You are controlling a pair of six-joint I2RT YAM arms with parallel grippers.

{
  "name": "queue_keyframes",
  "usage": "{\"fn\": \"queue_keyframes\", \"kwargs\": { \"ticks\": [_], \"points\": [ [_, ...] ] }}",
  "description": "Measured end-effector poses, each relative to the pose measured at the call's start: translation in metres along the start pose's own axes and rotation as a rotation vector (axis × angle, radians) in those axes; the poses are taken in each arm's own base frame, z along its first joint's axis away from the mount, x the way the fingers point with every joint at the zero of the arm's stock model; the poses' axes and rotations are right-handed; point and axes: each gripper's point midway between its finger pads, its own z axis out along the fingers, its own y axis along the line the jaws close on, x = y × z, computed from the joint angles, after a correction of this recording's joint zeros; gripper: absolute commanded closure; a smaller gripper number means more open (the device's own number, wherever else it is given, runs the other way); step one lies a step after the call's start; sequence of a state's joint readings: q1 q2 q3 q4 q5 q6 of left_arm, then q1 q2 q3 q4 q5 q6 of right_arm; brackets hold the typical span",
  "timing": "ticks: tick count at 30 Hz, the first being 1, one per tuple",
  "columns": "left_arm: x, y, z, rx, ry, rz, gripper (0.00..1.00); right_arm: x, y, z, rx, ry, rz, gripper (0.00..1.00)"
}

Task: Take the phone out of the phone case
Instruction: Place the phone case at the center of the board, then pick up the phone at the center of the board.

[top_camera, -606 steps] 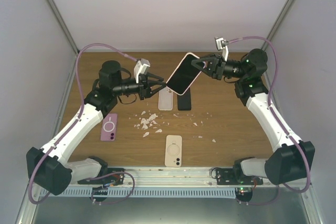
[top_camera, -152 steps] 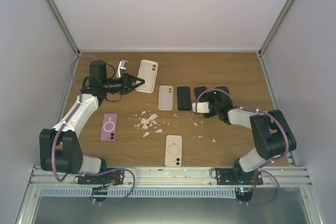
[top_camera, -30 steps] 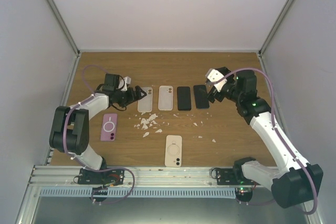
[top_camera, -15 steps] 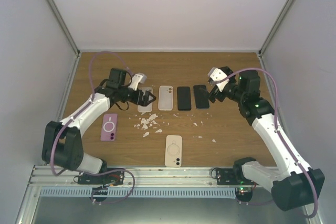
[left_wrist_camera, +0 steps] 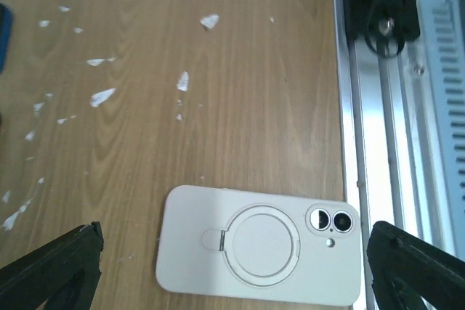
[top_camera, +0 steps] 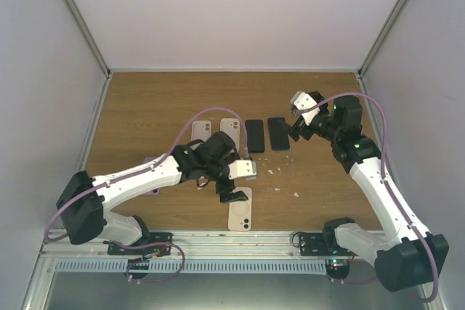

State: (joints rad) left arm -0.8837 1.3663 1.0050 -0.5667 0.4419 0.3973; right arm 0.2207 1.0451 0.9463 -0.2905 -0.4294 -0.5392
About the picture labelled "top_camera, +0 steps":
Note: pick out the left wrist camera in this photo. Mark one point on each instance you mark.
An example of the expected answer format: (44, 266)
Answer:
(245, 169)

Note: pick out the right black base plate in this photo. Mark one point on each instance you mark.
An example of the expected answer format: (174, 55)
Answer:
(313, 244)

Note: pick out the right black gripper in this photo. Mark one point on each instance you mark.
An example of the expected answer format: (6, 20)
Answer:
(298, 127)

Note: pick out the blue smartphone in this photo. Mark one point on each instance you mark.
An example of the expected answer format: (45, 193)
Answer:
(278, 140)

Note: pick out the black smartphone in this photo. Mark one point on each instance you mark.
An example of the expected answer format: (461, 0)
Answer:
(255, 135)

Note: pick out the white phone face down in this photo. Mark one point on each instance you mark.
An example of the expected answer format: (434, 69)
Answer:
(200, 130)

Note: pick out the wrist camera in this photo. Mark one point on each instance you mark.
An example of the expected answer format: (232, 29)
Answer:
(245, 169)
(302, 104)

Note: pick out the right aluminium corner post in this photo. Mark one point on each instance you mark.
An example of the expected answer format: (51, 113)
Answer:
(381, 37)

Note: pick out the beige phone case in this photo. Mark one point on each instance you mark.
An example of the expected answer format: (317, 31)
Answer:
(231, 126)

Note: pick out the grey slotted cable duct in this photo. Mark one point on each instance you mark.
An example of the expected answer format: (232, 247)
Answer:
(197, 266)

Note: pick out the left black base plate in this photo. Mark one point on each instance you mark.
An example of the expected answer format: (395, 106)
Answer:
(157, 244)

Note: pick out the beige phone with ring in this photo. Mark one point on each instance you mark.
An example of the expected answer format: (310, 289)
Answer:
(239, 214)

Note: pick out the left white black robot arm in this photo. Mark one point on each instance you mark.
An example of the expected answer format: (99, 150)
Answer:
(86, 205)

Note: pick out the white paint chip patch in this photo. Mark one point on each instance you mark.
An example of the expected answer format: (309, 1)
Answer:
(273, 165)

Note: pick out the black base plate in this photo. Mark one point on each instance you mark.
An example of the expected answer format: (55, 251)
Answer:
(157, 244)
(313, 244)

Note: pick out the left aluminium corner post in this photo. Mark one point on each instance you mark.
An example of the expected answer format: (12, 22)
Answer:
(88, 37)

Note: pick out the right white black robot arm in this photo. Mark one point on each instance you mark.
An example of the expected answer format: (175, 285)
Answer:
(408, 254)

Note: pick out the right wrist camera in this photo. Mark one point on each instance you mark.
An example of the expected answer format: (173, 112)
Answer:
(302, 104)

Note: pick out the aluminium corner post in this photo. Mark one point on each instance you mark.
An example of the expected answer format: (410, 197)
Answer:
(88, 37)
(381, 37)

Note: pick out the purple phone in case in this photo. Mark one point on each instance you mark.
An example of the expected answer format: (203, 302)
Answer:
(153, 192)

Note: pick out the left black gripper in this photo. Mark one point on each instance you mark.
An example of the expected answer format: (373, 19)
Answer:
(221, 188)

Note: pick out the aluminium rail frame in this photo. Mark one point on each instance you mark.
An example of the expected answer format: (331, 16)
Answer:
(199, 244)

